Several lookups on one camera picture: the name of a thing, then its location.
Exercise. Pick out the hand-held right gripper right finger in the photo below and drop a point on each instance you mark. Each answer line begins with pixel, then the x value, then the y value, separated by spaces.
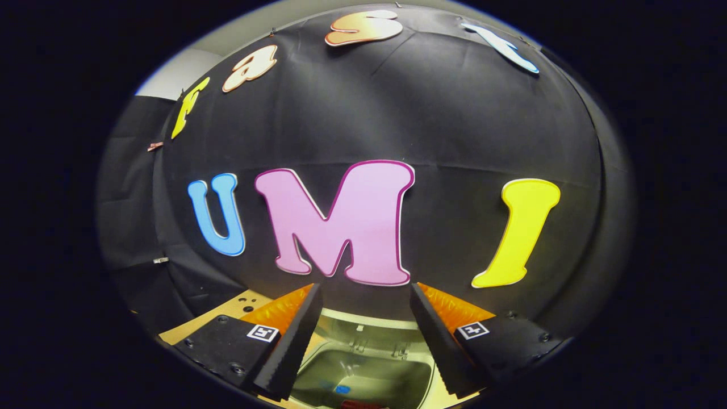
pixel 433 335

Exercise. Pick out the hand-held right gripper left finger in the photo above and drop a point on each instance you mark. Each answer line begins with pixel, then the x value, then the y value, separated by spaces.
pixel 298 335

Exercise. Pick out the green desktop garbage bin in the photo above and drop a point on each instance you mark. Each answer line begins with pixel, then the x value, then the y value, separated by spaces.
pixel 369 369

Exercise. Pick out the red pop can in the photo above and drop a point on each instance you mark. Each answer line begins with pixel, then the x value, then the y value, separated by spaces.
pixel 359 405

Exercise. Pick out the black backdrop cloth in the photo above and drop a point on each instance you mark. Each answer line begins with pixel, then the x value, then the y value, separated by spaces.
pixel 454 125

